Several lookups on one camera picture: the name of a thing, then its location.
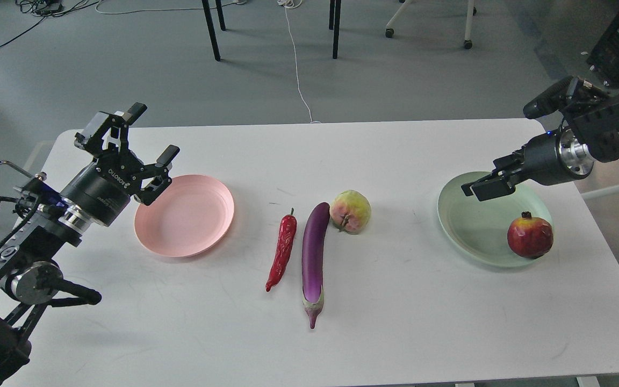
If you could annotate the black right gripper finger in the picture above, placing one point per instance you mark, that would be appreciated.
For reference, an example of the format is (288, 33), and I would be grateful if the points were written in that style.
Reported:
(509, 166)
(489, 187)

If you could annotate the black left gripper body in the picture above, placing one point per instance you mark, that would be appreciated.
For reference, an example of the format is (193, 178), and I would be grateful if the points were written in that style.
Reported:
(103, 188)

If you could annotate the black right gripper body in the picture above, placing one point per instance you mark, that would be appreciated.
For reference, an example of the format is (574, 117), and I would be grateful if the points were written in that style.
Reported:
(554, 158)

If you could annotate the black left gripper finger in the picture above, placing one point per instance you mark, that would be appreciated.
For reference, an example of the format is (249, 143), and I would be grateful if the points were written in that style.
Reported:
(107, 133)
(153, 179)

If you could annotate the red pomegranate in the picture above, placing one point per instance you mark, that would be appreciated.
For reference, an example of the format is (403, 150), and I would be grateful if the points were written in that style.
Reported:
(529, 236)

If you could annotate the yellow pink peach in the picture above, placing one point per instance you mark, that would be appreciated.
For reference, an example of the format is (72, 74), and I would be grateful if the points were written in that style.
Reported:
(350, 212)

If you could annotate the purple eggplant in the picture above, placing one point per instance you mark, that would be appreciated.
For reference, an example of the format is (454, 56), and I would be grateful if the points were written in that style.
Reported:
(312, 262)

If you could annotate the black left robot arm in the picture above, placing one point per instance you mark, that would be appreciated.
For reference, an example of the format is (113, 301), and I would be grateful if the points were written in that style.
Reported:
(37, 223)

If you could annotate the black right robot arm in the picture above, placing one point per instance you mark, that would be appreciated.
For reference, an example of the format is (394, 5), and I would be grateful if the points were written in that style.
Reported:
(589, 133)

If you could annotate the green plate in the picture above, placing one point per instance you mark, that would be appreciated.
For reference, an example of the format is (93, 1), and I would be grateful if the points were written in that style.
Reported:
(479, 229)

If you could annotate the pink plate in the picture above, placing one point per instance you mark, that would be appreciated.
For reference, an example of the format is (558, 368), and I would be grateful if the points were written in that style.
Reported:
(189, 217)

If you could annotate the red chili pepper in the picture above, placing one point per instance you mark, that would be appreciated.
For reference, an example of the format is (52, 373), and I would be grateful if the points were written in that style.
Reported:
(285, 240)

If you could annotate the white chair base with casters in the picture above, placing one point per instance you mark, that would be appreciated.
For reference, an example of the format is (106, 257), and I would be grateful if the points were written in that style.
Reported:
(456, 26)

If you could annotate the black table leg left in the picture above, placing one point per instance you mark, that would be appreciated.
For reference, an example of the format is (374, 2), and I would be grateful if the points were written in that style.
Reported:
(208, 14)

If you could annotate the black table leg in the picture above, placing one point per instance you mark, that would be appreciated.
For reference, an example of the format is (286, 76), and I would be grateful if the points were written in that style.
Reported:
(208, 14)
(334, 24)

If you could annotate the black table leg right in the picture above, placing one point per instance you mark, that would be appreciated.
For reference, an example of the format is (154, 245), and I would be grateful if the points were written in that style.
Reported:
(334, 24)

